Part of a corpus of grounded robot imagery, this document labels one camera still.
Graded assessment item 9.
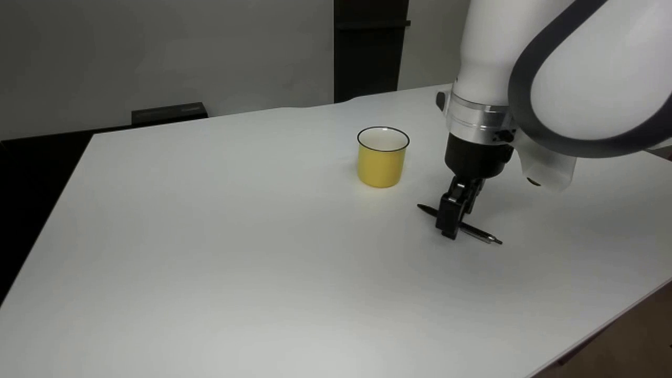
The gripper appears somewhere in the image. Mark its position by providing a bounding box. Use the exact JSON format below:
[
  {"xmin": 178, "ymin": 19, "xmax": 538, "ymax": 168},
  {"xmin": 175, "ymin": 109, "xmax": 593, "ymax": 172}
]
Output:
[{"xmin": 435, "ymin": 133, "xmax": 515, "ymax": 241}]

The black pen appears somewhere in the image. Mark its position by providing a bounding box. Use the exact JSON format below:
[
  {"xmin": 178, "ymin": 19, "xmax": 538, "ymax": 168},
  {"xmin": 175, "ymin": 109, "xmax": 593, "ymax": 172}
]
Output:
[{"xmin": 417, "ymin": 204, "xmax": 503, "ymax": 246}]

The yellow enamel cup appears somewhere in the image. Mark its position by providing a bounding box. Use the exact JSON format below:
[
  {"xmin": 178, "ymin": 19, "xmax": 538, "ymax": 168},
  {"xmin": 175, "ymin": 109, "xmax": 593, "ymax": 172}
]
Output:
[{"xmin": 356, "ymin": 126, "xmax": 411, "ymax": 189}]

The tall black cabinet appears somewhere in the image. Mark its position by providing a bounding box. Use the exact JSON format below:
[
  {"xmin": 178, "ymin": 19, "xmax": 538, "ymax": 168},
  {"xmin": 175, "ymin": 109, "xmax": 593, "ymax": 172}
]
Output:
[{"xmin": 333, "ymin": 0, "xmax": 412, "ymax": 104}]

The flat black box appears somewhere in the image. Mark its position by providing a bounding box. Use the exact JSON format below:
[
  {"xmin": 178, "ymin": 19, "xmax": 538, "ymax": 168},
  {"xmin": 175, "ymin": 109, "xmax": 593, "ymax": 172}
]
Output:
[{"xmin": 131, "ymin": 102, "xmax": 209, "ymax": 125}]

